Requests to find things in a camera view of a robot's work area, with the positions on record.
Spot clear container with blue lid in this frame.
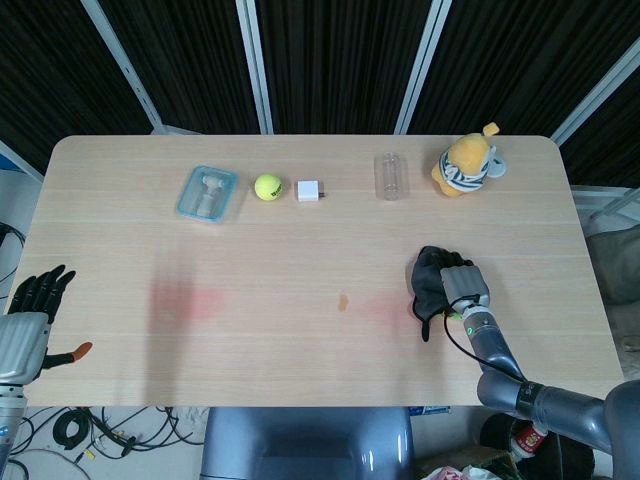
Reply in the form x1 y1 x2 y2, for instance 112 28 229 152
175 165 239 225

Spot yellow tennis ball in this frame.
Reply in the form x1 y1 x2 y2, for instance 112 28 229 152
254 173 286 202

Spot red label bottle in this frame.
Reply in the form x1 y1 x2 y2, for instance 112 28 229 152
509 419 549 459

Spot white aluminium partition post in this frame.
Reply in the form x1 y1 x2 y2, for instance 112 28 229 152
79 0 167 135
549 48 640 147
236 0 275 135
393 0 452 135

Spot white power adapter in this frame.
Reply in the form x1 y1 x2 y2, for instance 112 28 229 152
296 180 329 204

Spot yellow plush toy striped scarf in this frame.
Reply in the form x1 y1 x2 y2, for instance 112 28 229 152
431 122 506 199

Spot clear plastic jar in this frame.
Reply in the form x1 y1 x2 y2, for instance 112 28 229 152
374 152 411 203

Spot grey robot torso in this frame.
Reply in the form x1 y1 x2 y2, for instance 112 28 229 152
199 407 416 480

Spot tangled floor cables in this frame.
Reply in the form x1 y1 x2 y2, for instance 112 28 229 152
88 405 202 459

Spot beige toy inside container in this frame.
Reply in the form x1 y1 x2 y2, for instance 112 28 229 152
192 171 227 217

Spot grey fabric bag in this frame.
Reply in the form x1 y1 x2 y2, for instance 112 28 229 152
583 230 640 303

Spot crumpled plastic bag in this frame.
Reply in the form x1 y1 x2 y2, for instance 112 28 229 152
424 462 517 480

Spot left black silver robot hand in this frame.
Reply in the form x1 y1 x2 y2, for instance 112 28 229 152
0 264 94 386

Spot black coiled cable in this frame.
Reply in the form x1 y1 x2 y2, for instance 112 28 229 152
51 407 90 450

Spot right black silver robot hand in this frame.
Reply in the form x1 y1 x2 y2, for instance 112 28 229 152
424 246 492 314

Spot dark grey cleaning cloth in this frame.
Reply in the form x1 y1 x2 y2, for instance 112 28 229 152
409 245 464 343

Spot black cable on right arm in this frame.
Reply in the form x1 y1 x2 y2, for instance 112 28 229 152
442 298 532 387

